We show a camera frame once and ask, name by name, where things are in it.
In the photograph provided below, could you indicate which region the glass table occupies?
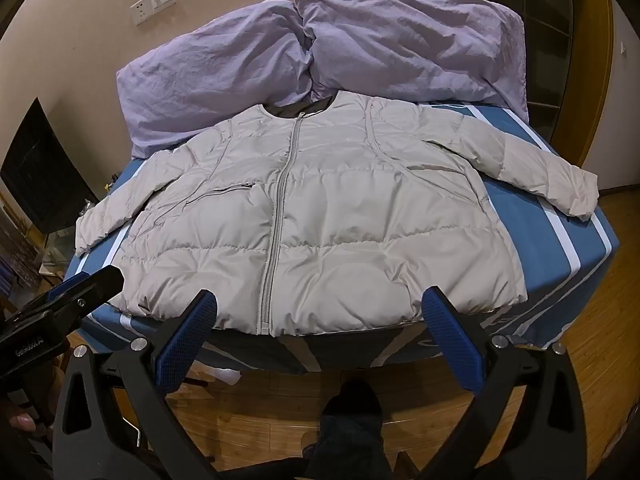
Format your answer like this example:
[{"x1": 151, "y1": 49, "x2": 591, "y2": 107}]
[{"x1": 37, "y1": 220, "x2": 91, "y2": 283}]

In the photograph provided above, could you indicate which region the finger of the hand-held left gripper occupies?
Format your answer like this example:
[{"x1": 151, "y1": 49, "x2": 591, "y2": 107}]
[{"x1": 49, "y1": 265, "x2": 125, "y2": 322}]

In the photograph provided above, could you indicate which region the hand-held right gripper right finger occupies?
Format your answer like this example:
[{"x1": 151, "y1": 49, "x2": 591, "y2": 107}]
[{"x1": 422, "y1": 286, "x2": 588, "y2": 480}]

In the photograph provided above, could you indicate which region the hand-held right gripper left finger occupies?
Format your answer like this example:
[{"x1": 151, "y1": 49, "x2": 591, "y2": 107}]
[{"x1": 50, "y1": 289, "x2": 221, "y2": 480}]

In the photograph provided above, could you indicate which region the large purple pillow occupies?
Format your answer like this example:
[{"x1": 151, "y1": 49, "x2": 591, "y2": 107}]
[{"x1": 290, "y1": 0, "x2": 530, "y2": 122}]

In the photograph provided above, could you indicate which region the beige puffer jacket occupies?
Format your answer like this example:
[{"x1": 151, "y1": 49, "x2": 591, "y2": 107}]
[{"x1": 74, "y1": 90, "x2": 600, "y2": 337}]

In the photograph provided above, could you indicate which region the black flat screen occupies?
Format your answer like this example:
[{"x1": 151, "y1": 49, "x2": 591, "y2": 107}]
[{"x1": 0, "y1": 97, "x2": 101, "y2": 234}]

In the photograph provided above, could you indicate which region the blue white striped bed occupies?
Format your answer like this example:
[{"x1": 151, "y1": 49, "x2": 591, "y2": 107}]
[{"x1": 62, "y1": 97, "x2": 621, "y2": 376}]

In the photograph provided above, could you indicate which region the person's left hand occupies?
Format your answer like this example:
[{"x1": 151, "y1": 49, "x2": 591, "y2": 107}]
[{"x1": 0, "y1": 355, "x2": 63, "y2": 433}]

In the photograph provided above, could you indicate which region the person's leg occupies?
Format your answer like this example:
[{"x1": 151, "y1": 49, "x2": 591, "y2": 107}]
[{"x1": 299, "y1": 379, "x2": 387, "y2": 480}]

